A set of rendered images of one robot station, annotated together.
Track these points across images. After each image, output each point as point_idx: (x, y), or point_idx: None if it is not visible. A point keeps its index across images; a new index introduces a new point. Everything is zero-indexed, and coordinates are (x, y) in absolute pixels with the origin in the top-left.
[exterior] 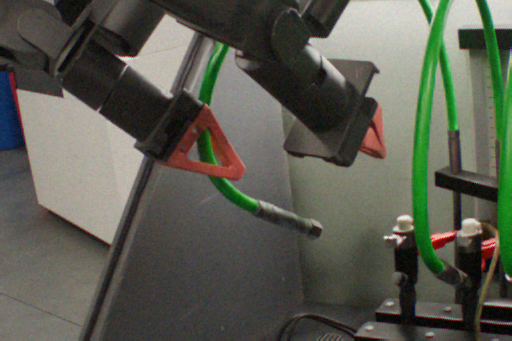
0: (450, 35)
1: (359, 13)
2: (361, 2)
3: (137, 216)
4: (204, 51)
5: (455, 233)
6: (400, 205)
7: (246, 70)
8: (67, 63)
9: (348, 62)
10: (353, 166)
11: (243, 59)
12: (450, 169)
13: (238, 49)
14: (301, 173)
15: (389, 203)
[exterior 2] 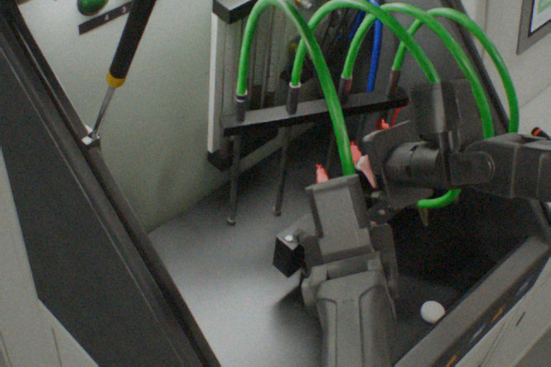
0: (200, 11)
1: (122, 28)
2: (125, 17)
3: (202, 342)
4: (106, 164)
5: (238, 158)
6: (150, 161)
7: (460, 189)
8: None
9: (395, 128)
10: (111, 158)
11: (451, 183)
12: (239, 120)
13: (446, 178)
14: None
15: (141, 165)
